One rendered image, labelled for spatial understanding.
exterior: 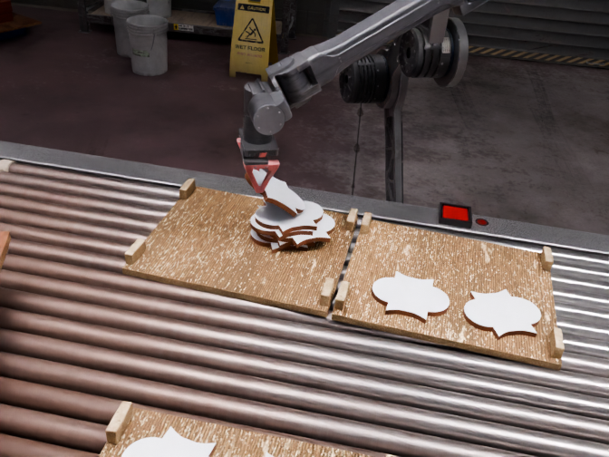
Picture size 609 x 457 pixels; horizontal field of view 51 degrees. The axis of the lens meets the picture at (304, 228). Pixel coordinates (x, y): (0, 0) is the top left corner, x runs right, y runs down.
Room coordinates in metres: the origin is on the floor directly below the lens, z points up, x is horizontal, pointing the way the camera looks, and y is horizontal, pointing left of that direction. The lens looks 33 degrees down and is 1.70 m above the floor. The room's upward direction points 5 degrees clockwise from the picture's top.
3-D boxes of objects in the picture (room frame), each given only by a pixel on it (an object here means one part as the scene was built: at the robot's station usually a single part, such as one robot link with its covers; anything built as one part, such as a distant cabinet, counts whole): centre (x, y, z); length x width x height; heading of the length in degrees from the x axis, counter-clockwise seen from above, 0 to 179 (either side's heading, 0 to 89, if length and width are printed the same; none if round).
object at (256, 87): (1.12, 0.10, 1.25); 0.07 x 0.06 x 0.07; 16
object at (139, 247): (1.01, 0.33, 0.95); 0.06 x 0.02 x 0.03; 169
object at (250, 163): (1.10, 0.10, 1.11); 0.07 x 0.07 x 0.09; 15
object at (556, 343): (0.86, -0.46, 0.95); 0.06 x 0.02 x 0.03; 168
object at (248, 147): (1.12, 0.11, 1.18); 0.10 x 0.07 x 0.07; 15
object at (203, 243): (1.11, 0.11, 0.93); 0.41 x 0.35 x 0.02; 79
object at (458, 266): (1.03, -0.30, 0.93); 0.41 x 0.35 x 0.02; 78
